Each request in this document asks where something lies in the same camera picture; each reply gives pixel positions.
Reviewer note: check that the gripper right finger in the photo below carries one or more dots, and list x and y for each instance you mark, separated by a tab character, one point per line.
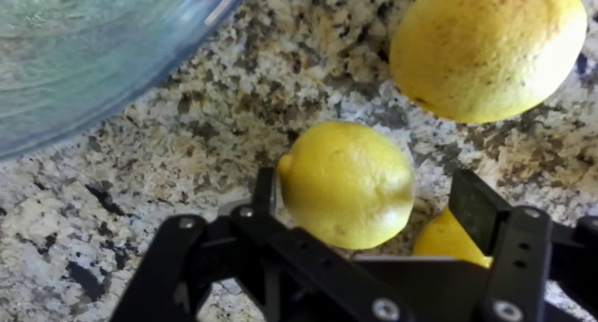
518	256

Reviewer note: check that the clear blue glass bowl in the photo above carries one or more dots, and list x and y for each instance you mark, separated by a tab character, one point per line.
88	55

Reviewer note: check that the large yellow lemon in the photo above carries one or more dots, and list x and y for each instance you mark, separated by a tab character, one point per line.
486	51

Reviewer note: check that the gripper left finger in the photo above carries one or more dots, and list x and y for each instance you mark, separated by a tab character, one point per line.
289	261

